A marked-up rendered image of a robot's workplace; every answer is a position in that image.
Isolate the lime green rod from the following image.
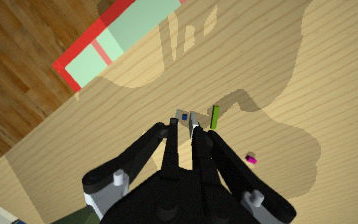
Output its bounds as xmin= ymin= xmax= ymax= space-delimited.
xmin=210 ymin=105 xmax=220 ymax=130

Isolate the small magenta rod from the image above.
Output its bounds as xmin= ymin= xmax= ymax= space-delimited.
xmin=245 ymin=155 xmax=257 ymax=164

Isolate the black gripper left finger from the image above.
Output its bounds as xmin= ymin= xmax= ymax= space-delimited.
xmin=82 ymin=109 xmax=180 ymax=221

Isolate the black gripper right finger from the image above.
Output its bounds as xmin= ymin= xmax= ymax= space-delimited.
xmin=189 ymin=111 xmax=297 ymax=224

